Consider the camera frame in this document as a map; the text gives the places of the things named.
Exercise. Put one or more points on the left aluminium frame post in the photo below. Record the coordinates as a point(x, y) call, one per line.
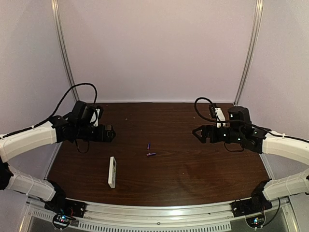
point(61, 41)

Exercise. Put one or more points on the aluminium frame post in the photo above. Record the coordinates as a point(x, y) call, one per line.
point(257, 19)
point(61, 41)

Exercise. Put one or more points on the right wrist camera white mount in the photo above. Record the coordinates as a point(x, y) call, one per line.
point(216, 113)

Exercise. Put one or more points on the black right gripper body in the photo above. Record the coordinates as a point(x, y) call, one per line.
point(206, 134)

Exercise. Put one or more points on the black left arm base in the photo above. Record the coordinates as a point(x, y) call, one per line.
point(69, 208)

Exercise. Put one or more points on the front aluminium rail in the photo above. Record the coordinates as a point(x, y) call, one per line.
point(214, 217)

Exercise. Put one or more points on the right aluminium frame post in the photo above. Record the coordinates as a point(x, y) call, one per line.
point(257, 19)

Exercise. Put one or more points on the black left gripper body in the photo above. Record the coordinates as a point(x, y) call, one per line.
point(106, 133)

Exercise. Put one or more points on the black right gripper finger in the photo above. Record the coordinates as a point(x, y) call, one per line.
point(202, 136)
point(202, 130)

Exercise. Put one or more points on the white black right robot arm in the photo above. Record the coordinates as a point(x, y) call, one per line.
point(238, 129)

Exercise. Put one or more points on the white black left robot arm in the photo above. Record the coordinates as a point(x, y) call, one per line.
point(82, 123)

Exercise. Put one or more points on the white remote control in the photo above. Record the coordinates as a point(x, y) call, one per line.
point(112, 172)

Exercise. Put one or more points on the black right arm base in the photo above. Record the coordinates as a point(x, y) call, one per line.
point(249, 206)

